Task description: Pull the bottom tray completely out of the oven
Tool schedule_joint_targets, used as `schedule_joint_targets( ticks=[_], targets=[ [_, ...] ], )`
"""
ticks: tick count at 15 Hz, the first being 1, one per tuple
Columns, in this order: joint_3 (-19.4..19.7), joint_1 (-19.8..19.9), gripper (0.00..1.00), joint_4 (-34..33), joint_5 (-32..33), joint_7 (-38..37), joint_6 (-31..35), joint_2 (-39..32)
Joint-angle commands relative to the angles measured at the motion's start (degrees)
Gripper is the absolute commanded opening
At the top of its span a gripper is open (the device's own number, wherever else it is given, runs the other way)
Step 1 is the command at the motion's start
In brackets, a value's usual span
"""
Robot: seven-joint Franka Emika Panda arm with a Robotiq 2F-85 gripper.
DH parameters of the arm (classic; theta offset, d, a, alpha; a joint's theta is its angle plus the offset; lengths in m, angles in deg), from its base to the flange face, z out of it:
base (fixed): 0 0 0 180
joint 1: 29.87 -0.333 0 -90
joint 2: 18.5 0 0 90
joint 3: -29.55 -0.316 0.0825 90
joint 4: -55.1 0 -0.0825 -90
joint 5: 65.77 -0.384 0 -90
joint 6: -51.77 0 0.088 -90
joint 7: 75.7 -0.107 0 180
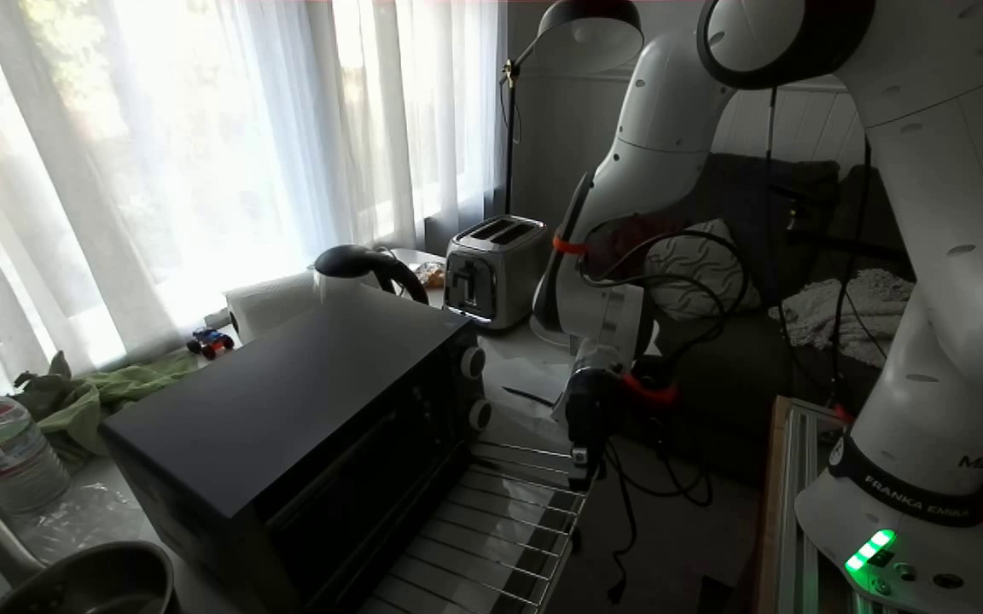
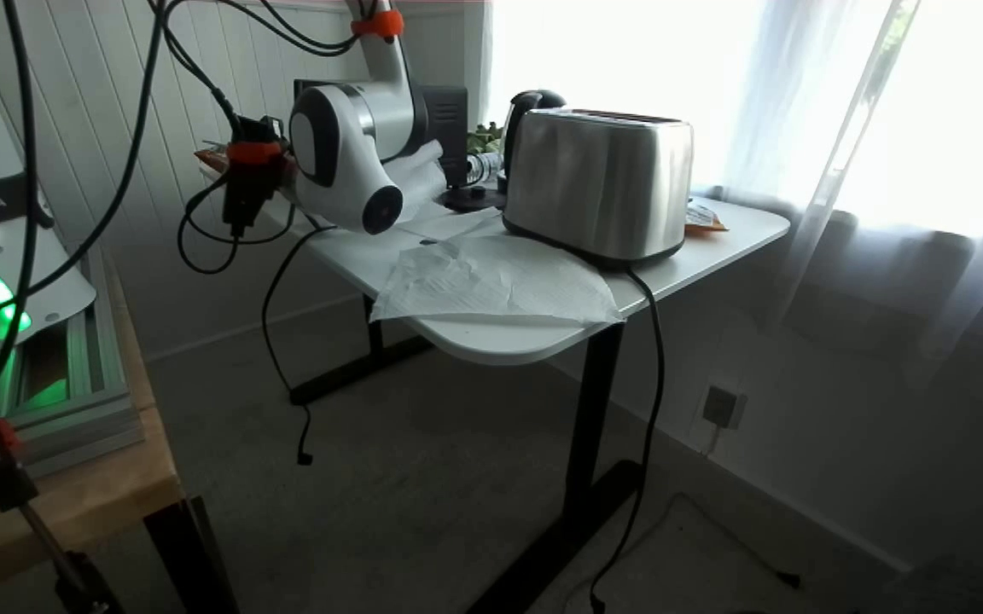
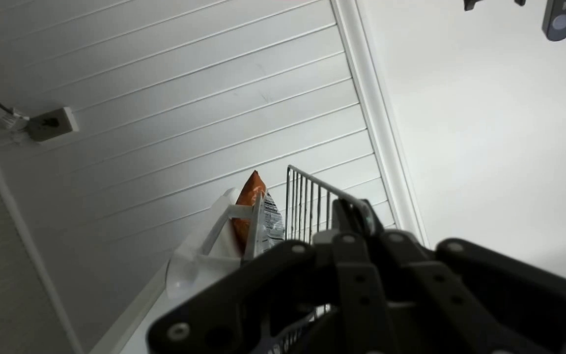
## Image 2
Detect small dark object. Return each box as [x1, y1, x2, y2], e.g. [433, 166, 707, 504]
[438, 184, 508, 220]

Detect white crumpled cloth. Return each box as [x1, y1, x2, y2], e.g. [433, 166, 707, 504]
[366, 229, 623, 334]

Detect white desk black legs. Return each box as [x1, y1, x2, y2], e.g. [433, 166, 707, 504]
[190, 141, 798, 614]

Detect white paper sheet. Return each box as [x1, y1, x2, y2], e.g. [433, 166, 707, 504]
[317, 138, 508, 262]

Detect silver toaster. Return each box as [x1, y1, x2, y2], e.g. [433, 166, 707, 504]
[498, 107, 701, 273]

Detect black kettle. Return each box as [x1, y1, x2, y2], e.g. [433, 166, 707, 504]
[498, 87, 571, 197]

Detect orange snack packet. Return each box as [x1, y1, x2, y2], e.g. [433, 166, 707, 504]
[679, 196, 734, 241]

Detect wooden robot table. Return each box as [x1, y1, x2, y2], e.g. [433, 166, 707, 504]
[0, 241, 238, 614]

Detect white sheer curtain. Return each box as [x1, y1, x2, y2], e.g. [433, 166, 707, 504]
[715, 0, 983, 384]

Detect black toaster power cable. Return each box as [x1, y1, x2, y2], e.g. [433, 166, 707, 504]
[582, 262, 671, 614]

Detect black oven power cable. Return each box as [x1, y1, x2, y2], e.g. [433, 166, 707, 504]
[255, 220, 342, 471]

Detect wall socket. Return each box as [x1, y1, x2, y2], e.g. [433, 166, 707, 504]
[696, 382, 748, 433]

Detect black wrist cable bundle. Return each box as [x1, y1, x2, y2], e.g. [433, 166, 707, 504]
[145, 0, 366, 281]

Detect orange cable strap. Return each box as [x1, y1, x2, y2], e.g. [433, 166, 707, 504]
[348, 7, 408, 41]
[225, 138, 289, 170]

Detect black floor cable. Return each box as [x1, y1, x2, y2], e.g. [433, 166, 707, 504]
[638, 487, 809, 594]

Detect aluminium mounting frame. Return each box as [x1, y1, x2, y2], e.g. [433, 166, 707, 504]
[0, 240, 144, 487]

